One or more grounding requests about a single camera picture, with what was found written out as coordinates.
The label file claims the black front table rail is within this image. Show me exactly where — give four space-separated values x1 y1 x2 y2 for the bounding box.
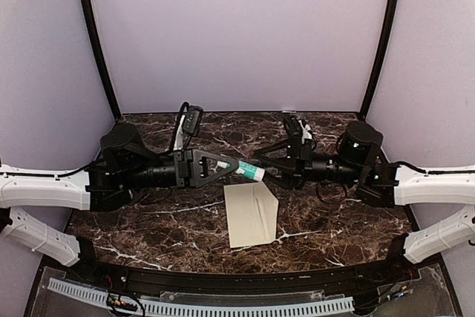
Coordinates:
59 246 420 301

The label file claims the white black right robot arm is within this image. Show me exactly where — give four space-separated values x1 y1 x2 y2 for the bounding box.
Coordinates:
254 115 474 283

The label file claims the beige paper envelope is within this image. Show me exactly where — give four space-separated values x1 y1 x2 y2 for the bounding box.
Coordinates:
223 181 279 249

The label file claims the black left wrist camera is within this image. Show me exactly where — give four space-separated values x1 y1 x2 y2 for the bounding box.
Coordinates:
171 102 204 151

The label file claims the black right frame post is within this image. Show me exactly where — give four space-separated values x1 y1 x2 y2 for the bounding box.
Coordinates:
358 0 398 121

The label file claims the black frame post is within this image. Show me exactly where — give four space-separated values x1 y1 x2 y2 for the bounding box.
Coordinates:
358 0 398 121
80 0 122 122

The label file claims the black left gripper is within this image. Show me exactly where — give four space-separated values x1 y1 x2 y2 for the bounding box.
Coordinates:
122 146 239 189

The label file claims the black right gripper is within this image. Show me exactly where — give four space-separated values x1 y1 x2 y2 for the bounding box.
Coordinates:
252 136 364 191

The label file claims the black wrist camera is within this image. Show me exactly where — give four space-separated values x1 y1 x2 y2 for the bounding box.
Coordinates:
284 115 316 148
171 102 204 151

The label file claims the white slotted cable duct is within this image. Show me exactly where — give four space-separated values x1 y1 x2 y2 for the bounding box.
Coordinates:
47 278 355 317

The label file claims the green white glue stick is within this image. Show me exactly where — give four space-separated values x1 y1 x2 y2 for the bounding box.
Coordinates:
232 160 266 182

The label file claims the black left frame post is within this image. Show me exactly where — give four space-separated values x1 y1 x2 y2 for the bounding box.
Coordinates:
80 0 122 122

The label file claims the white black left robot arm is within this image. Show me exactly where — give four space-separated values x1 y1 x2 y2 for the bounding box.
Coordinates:
1 123 239 284

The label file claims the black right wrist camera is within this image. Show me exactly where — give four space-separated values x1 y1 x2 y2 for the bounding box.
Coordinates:
284 115 316 148

